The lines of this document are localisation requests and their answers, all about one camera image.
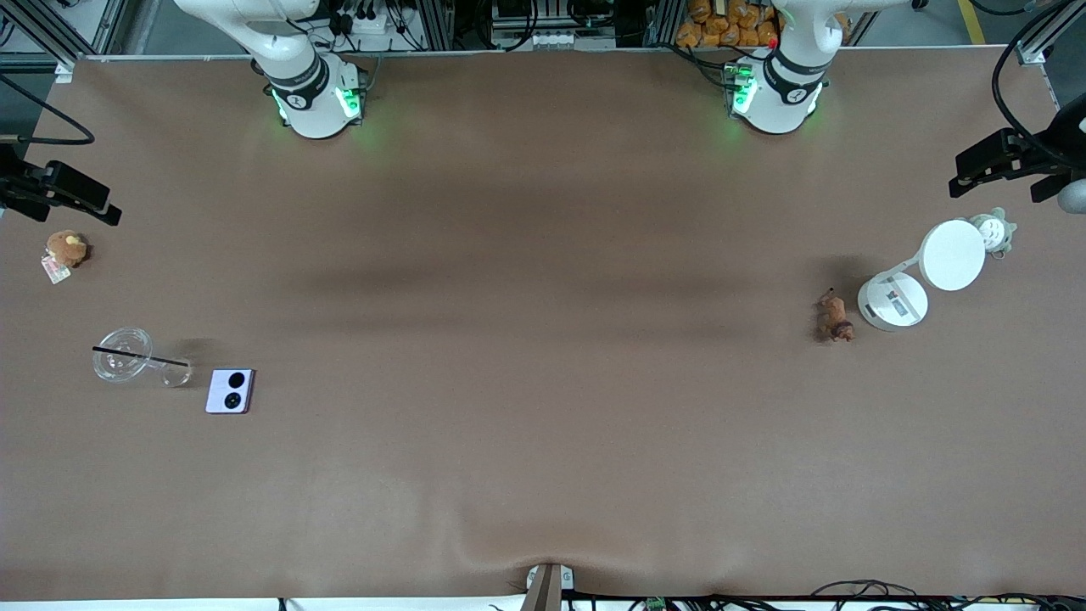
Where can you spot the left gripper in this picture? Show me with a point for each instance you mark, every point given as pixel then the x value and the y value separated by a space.
pixel 1055 144

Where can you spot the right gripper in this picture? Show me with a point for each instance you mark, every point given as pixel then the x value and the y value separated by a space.
pixel 10 188

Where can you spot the brown lion statue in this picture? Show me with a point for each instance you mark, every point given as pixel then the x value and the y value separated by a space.
pixel 834 318

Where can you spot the lilac flip phone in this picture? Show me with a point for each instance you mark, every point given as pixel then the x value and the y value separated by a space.
pixel 230 391

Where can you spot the brown plush toy with tag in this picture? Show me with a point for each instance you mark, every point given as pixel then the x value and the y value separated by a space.
pixel 65 249

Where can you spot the small white grey figurine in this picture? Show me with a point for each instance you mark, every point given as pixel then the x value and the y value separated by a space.
pixel 993 232

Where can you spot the white desk lamp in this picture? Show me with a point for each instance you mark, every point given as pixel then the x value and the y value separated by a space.
pixel 952 255

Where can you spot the clear plastic cup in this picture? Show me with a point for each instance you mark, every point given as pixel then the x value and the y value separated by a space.
pixel 123 355

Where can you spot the black drinking straw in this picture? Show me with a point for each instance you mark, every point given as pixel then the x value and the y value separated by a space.
pixel 161 361

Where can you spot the bag of orange snacks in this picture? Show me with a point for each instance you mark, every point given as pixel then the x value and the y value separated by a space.
pixel 721 25

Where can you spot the white power strip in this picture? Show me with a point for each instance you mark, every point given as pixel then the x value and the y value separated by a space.
pixel 372 21

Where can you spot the white connector strip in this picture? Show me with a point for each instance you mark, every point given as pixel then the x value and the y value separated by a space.
pixel 551 39

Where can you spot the brown table cover mat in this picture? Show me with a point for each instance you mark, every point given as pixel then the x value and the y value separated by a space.
pixel 543 441

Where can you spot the aluminium frame profile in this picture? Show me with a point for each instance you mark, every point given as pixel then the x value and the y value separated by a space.
pixel 1048 38
pixel 51 30

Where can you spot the aluminium camera mount post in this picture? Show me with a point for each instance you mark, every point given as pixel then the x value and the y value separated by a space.
pixel 545 590

